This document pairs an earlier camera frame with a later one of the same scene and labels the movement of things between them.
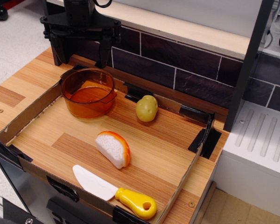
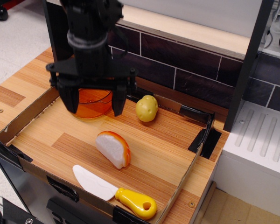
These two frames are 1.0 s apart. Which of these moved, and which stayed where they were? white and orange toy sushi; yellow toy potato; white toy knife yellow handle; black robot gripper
Moved: black robot gripper
Stayed: yellow toy potato; white toy knife yellow handle; white and orange toy sushi
